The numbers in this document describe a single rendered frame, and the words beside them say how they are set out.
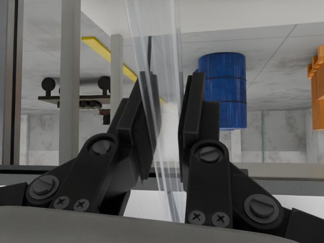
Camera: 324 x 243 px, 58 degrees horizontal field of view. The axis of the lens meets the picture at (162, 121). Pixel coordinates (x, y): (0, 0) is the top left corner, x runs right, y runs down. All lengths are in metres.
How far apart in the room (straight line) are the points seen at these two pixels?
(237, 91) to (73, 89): 2.71
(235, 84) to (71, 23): 2.69
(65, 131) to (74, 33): 0.20
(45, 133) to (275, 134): 7.98
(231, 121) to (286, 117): 7.07
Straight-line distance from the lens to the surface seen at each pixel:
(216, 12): 0.79
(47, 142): 11.38
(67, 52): 0.65
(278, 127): 10.09
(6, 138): 0.53
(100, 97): 4.32
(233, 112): 3.17
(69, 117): 0.62
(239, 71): 3.30
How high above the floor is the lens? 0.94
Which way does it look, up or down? 4 degrees down
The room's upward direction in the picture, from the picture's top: 180 degrees clockwise
